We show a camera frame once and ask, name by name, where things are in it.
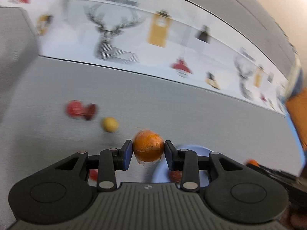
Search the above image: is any bare orange far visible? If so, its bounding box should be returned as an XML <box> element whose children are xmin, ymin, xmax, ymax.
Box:
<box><xmin>245</xmin><ymin>159</ymin><xmax>260</xmax><ymax>167</ymax></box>

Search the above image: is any orange cushion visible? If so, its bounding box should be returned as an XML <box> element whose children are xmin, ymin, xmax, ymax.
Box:
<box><xmin>286</xmin><ymin>88</ymin><xmax>307</xmax><ymax>151</ymax></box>

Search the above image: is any yellow-green fruit far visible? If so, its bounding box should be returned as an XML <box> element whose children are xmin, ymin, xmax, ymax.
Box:
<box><xmin>101</xmin><ymin>117</ymin><xmax>119</xmax><ymax>133</ymax></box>

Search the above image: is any right hand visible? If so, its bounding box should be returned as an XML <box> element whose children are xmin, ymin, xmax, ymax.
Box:
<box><xmin>280</xmin><ymin>196</ymin><xmax>307</xmax><ymax>230</ymax></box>

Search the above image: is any printed deer sofa cover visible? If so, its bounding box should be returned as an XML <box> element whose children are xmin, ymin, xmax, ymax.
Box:
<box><xmin>1</xmin><ymin>0</ymin><xmax>288</xmax><ymax>114</ymax></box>

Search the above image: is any dark red jujube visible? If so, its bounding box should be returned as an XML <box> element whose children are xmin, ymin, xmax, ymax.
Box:
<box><xmin>84</xmin><ymin>103</ymin><xmax>97</xmax><ymax>121</ymax></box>
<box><xmin>169</xmin><ymin>171</ymin><xmax>182</xmax><ymax>184</ymax></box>

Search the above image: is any light blue plate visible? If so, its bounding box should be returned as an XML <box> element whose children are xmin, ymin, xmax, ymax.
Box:
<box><xmin>151</xmin><ymin>143</ymin><xmax>212</xmax><ymax>187</ymax></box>

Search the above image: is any red fruit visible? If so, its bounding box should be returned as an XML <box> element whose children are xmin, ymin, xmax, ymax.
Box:
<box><xmin>65</xmin><ymin>100</ymin><xmax>85</xmax><ymax>118</ymax></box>
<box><xmin>88</xmin><ymin>169</ymin><xmax>98</xmax><ymax>182</ymax></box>

